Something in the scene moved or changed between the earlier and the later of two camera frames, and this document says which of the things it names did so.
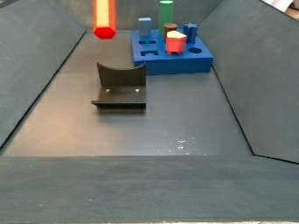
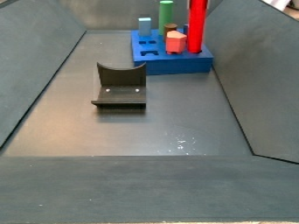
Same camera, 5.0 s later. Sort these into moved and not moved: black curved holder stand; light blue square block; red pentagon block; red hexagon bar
Moved: red hexagon bar
Not moved: light blue square block; red pentagon block; black curved holder stand
